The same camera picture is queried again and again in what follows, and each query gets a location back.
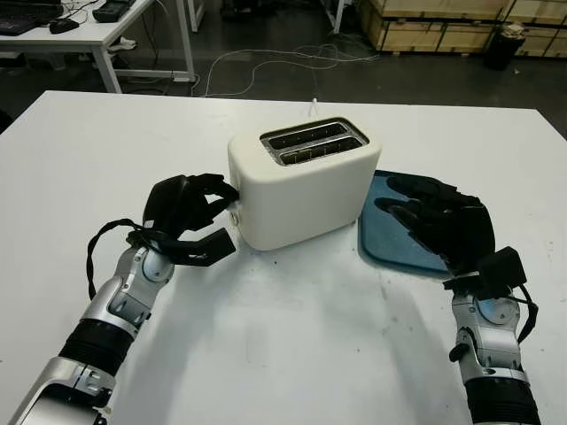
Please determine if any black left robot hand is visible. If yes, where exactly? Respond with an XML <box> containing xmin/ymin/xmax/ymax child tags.
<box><xmin>141</xmin><ymin>174</ymin><xmax>240</xmax><ymax>243</ymax></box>

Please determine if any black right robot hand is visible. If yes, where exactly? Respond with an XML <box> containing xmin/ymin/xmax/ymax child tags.
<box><xmin>373</xmin><ymin>174</ymin><xmax>496</xmax><ymax>278</ymax></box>

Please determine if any white two-slot toaster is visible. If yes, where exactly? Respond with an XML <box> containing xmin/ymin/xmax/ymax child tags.
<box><xmin>227</xmin><ymin>116</ymin><xmax>382</xmax><ymax>252</ymax></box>

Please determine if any blue plastic tray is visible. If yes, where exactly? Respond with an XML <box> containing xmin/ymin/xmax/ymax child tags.
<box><xmin>356</xmin><ymin>170</ymin><xmax>470</xmax><ymax>275</ymax></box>

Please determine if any black trash bin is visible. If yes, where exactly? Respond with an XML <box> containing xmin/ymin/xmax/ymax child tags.
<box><xmin>482</xmin><ymin>21</ymin><xmax>527</xmax><ymax>71</ymax></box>

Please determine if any white office desk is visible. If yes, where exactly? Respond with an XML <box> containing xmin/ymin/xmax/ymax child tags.
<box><xmin>0</xmin><ymin>0</ymin><xmax>198</xmax><ymax>94</ymax></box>

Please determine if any black desk device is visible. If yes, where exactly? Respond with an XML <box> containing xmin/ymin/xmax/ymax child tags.
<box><xmin>91</xmin><ymin>0</ymin><xmax>129</xmax><ymax>23</ymax></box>

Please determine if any wooden crate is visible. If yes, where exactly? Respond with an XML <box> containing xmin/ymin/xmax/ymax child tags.
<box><xmin>357</xmin><ymin>0</ymin><xmax>567</xmax><ymax>58</ymax></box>

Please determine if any black computer mouse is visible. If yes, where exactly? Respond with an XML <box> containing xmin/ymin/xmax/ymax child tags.
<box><xmin>48</xmin><ymin>18</ymin><xmax>79</xmax><ymax>35</ymax></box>

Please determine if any black keyboard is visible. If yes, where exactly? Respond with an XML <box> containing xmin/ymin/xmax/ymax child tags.
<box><xmin>0</xmin><ymin>12</ymin><xmax>48</xmax><ymax>37</ymax></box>

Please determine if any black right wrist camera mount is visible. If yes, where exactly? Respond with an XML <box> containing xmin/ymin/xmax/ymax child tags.
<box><xmin>476</xmin><ymin>247</ymin><xmax>528</xmax><ymax>298</ymax></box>

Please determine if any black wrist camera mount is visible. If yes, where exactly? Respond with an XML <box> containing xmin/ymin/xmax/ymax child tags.
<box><xmin>476</xmin><ymin>247</ymin><xmax>528</xmax><ymax>298</ymax></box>
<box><xmin>150</xmin><ymin>228</ymin><xmax>237</xmax><ymax>269</ymax></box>

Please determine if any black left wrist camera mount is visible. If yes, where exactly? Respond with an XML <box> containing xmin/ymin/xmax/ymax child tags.
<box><xmin>150</xmin><ymin>228</ymin><xmax>237</xmax><ymax>269</ymax></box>

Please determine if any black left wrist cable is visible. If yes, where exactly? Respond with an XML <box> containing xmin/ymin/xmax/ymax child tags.
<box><xmin>86</xmin><ymin>219</ymin><xmax>151</xmax><ymax>302</ymax></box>

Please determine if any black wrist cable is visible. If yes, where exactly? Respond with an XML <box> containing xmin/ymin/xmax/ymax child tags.
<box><xmin>509</xmin><ymin>285</ymin><xmax>540</xmax><ymax>344</ymax></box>
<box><xmin>86</xmin><ymin>219</ymin><xmax>151</xmax><ymax>302</ymax></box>

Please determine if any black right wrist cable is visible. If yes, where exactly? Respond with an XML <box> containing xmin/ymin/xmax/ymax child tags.
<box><xmin>509</xmin><ymin>285</ymin><xmax>540</xmax><ymax>344</ymax></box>

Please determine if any white floor cable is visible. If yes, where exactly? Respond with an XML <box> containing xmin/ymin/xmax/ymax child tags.
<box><xmin>204</xmin><ymin>42</ymin><xmax>382</xmax><ymax>99</ymax></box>

